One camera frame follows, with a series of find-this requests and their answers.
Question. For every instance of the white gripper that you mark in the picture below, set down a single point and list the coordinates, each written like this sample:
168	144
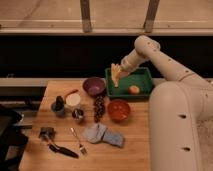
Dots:
127	66

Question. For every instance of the yellow banana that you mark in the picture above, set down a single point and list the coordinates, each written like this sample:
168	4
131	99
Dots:
115	73

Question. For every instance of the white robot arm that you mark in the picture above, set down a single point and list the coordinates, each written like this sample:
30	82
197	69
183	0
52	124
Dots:
174	107

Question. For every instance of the green plastic tray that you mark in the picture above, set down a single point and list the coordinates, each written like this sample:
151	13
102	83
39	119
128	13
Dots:
140	78

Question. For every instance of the orange apple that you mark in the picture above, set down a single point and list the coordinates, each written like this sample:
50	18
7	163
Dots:
134	90

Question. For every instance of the purple bowl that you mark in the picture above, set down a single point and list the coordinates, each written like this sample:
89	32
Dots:
94	86

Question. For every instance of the dark grape bunch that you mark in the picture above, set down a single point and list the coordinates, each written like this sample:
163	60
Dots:
99	108

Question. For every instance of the orange bowl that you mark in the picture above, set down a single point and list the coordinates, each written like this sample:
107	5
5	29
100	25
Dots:
118	110

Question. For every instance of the white lidded container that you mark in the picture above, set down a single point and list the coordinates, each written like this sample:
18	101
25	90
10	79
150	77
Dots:
73	100

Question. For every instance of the small metal cup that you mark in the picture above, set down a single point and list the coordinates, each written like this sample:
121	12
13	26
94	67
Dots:
78	115

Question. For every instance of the blue grey cloth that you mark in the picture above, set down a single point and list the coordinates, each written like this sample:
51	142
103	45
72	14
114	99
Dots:
99	132

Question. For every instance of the blue cup with utensil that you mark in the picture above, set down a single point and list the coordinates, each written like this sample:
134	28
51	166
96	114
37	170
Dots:
58	107

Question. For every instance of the metal fork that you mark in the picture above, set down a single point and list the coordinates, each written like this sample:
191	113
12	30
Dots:
81	146

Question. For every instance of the grey metal clip object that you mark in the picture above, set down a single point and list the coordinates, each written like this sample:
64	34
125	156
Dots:
47	133

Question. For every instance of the black chair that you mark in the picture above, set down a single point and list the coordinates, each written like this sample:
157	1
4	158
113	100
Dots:
10	136

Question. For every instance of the orange handled spoon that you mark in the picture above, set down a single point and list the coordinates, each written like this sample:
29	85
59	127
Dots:
71	92

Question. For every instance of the black handled spatula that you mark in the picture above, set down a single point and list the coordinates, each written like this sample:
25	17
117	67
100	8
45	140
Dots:
62	150

